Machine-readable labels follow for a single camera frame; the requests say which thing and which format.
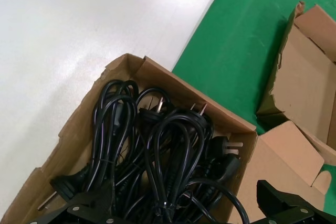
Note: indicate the green table cloth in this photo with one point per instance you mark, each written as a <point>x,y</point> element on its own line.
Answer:
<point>236,37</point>

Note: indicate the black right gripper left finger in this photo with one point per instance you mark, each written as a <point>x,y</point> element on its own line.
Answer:
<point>89,211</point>

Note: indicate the open cardboard box with lid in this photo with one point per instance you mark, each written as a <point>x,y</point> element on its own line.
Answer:
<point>304,72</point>
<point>183,82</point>

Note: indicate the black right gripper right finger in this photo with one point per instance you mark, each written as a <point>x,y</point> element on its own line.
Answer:
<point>294,213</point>

